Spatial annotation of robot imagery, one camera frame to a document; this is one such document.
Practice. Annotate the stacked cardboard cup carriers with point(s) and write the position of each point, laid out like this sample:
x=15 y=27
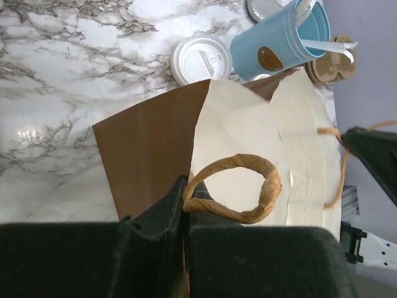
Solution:
x=330 y=68

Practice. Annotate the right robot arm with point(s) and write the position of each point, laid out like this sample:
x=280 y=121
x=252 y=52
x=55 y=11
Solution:
x=363 y=247

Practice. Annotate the light blue plastic tumbler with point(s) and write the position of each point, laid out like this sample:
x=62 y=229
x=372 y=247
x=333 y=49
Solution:
x=275 y=43

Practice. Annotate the white lid stack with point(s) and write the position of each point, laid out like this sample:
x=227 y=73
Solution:
x=199 y=58

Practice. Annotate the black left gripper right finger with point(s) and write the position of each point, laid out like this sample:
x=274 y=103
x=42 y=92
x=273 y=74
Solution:
x=226 y=259

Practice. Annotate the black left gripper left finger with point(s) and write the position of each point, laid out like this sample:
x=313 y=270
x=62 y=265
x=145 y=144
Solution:
x=135 y=257

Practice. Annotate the brown paper bag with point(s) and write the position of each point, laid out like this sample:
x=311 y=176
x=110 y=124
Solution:
x=262 y=153

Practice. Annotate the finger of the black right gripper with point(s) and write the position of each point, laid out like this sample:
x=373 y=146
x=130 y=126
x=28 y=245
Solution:
x=376 y=150

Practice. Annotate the white plastic stirrer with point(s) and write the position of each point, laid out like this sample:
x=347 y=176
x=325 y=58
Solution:
x=303 y=11

